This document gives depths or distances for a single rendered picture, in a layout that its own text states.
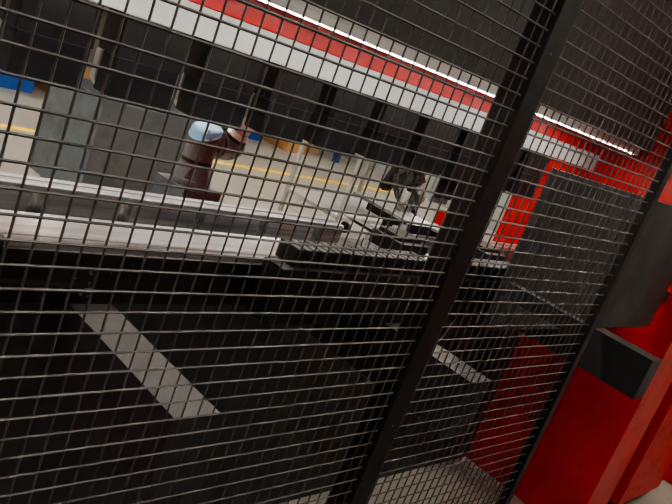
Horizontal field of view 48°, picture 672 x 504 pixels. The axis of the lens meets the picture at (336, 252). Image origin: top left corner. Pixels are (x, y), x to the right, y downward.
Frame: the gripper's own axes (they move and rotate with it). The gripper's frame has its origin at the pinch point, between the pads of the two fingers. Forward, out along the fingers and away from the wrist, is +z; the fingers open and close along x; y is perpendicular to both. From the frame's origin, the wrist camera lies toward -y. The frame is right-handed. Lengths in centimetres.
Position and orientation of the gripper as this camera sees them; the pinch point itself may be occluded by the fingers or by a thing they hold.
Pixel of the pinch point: (407, 212)
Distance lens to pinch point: 253.9
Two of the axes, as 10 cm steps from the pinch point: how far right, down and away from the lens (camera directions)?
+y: 7.2, -2.7, -6.4
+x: 6.8, 0.6, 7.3
